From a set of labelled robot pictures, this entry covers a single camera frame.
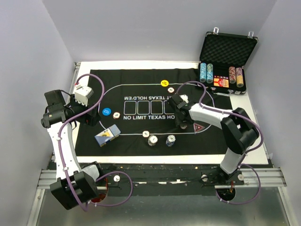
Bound blue yellow card box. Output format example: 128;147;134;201
95;124;121;146

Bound red white chip top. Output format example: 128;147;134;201
167;87;174;93

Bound grey white chip bottom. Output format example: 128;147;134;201
143;131;150;137

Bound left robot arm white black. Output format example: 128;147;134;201
41;87;104;210

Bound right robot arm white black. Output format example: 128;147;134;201
167;94;261;185

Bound blue blind button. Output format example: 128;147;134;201
102;107;111;116

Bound red triangle mat logo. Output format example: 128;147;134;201
193;123;205;134

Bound blue white chip stack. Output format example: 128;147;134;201
166;135;176;147

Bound yellow dealer button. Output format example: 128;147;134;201
160;80;169;87

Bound grey white chip stack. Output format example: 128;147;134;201
148;135;158;146

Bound black poker felt mat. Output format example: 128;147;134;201
75;68;232;156

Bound red card deck in case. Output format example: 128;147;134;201
213;75;229;88

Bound teal chip row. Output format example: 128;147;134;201
206;63;214;83

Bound light blue chip row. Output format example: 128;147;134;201
199;63;207;82

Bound white table board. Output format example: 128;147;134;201
73;61;276;165

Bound red chip row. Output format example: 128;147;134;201
229;66;236;84

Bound purple yellow chip row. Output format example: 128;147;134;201
236;67;244;88

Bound black aluminium chip case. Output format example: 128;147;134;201
198;27;258;95

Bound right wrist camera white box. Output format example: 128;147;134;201
180;95;189;103

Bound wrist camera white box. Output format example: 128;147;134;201
74;84;94;106
180;95;189;103

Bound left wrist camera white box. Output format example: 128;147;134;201
74;84;94;106

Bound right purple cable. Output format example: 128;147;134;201
176;81;262;205

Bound aluminium mounting rail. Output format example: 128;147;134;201
37;168;287;189

